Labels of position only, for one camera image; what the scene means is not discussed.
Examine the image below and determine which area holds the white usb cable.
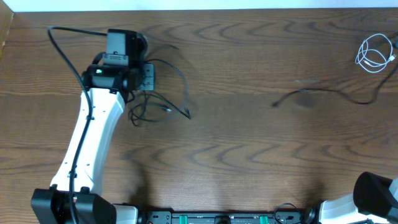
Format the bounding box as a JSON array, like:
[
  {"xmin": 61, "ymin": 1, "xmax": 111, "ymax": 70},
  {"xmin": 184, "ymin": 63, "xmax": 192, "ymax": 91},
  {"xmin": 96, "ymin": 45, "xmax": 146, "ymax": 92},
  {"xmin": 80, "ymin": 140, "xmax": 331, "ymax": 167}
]
[{"xmin": 354, "ymin": 32, "xmax": 397, "ymax": 74}]

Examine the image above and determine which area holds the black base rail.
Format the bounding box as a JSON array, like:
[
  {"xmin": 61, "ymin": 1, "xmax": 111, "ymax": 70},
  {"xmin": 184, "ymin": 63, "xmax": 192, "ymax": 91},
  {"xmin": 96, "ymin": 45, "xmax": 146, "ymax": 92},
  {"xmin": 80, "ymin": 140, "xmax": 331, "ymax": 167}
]
[{"xmin": 137, "ymin": 203, "xmax": 319, "ymax": 224}]

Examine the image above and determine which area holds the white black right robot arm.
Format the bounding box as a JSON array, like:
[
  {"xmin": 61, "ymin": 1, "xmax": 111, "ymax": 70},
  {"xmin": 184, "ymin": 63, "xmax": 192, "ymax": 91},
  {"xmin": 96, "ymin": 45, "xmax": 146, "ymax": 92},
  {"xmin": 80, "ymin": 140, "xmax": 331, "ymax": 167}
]
[{"xmin": 316, "ymin": 172, "xmax": 397, "ymax": 224}]

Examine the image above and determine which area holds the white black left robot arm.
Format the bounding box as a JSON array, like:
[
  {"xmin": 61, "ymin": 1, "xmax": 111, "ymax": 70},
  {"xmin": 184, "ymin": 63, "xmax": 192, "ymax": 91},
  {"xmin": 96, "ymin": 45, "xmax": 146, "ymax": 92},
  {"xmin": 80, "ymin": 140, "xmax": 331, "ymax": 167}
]
[{"xmin": 31, "ymin": 29, "xmax": 154, "ymax": 224}]

